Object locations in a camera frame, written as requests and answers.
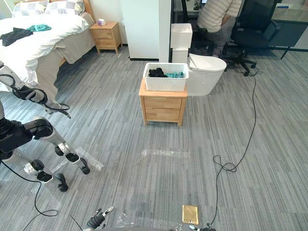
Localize white toilet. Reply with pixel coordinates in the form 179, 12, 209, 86
187, 53, 228, 97

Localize large white storage box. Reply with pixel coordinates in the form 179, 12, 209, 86
170, 23, 193, 49

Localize white duvet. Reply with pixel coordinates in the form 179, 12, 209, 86
0, 14, 90, 111

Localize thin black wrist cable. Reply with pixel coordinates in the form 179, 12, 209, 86
69, 213, 84, 231

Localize white partition panel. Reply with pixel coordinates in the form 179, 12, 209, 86
120, 0, 173, 63

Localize silver humanoid robot legs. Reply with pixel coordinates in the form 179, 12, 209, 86
0, 116, 91, 193

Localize wooden two-drawer nightstand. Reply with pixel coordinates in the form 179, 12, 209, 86
138, 77, 189, 128

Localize glass top desk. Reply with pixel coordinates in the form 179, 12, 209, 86
269, 2, 308, 60

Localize brass floor outlet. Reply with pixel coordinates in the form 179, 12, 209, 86
181, 204, 200, 226

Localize checked grey white pillow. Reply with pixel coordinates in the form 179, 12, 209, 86
44, 0, 85, 16
12, 0, 48, 18

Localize black office chair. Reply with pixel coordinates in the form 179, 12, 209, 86
223, 0, 278, 77

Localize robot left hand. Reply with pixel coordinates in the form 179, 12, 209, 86
83, 205, 115, 231

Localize teal clothes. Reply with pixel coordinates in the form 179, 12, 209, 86
164, 71, 186, 79

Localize wooden bed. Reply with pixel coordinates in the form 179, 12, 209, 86
0, 0, 97, 111

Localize white laundry basket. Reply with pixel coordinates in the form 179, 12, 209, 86
142, 62, 190, 92

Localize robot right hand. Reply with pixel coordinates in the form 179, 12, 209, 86
189, 223, 217, 231

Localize long black floor cable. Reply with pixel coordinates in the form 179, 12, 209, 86
206, 69, 257, 226

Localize black looped cable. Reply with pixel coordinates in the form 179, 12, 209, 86
0, 160, 59, 231

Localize wooden nightstand with legs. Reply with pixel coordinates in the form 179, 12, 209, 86
89, 21, 123, 54

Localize black chair under person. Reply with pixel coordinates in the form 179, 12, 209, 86
181, 0, 215, 56

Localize teal garment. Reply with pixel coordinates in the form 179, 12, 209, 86
26, 23, 52, 33

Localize person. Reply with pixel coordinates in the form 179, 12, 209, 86
196, 0, 243, 58

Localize clear tape strip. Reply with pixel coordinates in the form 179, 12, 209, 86
76, 147, 104, 172
140, 149, 191, 160
116, 212, 184, 229

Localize silver black robot hand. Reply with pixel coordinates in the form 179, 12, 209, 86
13, 86, 72, 118

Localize small white storage box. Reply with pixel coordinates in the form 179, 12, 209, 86
171, 48, 189, 64

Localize black garment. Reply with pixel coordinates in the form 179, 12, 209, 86
0, 27, 34, 48

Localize black clothes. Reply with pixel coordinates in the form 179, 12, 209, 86
147, 67, 168, 78

